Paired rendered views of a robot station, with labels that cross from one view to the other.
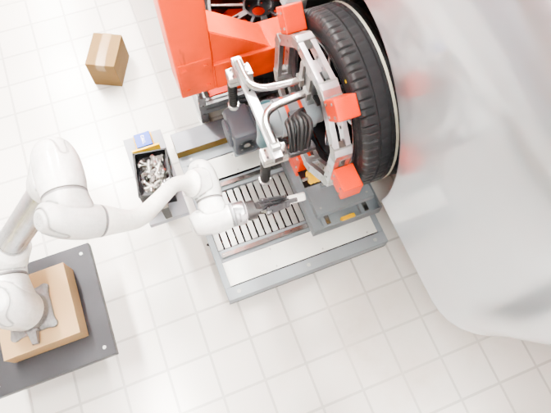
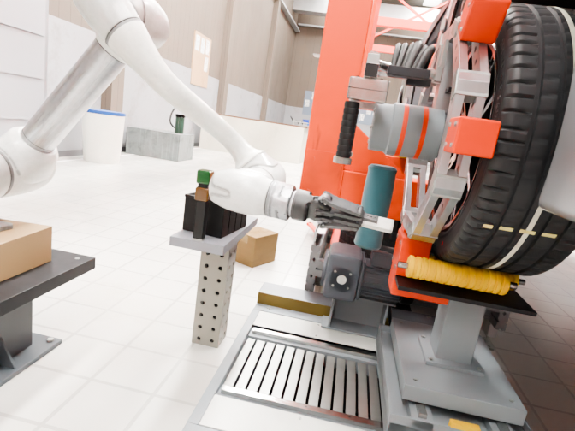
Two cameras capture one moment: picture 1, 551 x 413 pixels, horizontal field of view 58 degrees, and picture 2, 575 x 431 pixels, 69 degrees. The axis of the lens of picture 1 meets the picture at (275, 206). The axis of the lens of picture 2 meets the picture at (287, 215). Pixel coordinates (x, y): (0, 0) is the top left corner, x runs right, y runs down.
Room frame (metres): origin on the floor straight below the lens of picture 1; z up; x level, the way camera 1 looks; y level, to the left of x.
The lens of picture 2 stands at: (-0.15, -0.41, 0.83)
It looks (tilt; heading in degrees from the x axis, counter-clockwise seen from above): 12 degrees down; 33
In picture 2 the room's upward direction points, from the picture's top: 9 degrees clockwise
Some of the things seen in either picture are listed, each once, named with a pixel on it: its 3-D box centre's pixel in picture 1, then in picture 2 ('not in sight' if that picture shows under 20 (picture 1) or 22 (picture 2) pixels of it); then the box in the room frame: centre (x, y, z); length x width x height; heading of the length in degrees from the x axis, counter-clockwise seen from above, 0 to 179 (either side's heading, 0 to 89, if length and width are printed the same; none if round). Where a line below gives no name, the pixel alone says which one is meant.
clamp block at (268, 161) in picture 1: (274, 154); (367, 90); (0.77, 0.02, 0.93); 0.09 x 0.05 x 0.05; 115
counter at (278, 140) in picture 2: not in sight; (255, 137); (7.25, 5.51, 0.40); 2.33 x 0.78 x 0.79; 115
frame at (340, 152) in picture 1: (308, 108); (436, 135); (1.01, -0.10, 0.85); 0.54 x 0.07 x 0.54; 25
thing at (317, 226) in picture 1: (326, 178); (441, 383); (1.09, -0.25, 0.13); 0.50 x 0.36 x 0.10; 25
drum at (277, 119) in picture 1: (290, 114); (410, 132); (0.98, -0.03, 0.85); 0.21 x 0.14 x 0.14; 115
